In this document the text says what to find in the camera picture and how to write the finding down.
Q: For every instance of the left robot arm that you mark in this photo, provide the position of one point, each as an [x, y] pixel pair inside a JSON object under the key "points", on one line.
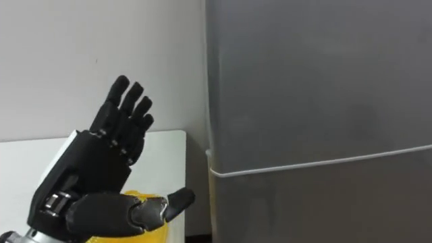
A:
{"points": [[20, 237]]}

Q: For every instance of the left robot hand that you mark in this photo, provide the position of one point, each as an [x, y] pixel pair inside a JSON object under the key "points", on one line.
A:
{"points": [[91, 168]]}

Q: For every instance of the white desk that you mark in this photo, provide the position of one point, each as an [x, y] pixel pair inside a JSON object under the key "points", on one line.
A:
{"points": [[158, 158]]}

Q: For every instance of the grey fridge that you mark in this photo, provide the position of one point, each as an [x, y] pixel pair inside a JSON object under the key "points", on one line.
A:
{"points": [[320, 118]]}

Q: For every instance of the yellow soft toy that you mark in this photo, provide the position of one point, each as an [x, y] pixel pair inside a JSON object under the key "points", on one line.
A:
{"points": [[148, 233]]}

